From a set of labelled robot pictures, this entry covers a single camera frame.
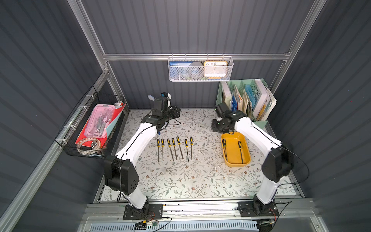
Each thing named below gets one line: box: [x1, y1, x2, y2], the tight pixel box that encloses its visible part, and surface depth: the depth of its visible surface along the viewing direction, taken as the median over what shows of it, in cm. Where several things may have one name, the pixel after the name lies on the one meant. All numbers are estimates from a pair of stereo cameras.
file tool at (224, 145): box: [222, 138, 229, 162], surface depth 100 cm
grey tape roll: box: [188, 61, 204, 79], surface depth 90 cm
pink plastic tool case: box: [84, 103, 115, 139], surface depth 74 cm
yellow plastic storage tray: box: [220, 131, 252, 168], surface depth 96 cm
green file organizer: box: [215, 78, 277, 129], surface depth 100 cm
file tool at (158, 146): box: [156, 138, 161, 163], surface depth 101 cm
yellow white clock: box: [203, 60, 229, 80], surface depth 90 cm
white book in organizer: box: [252, 78, 277, 121], surface depth 98 cm
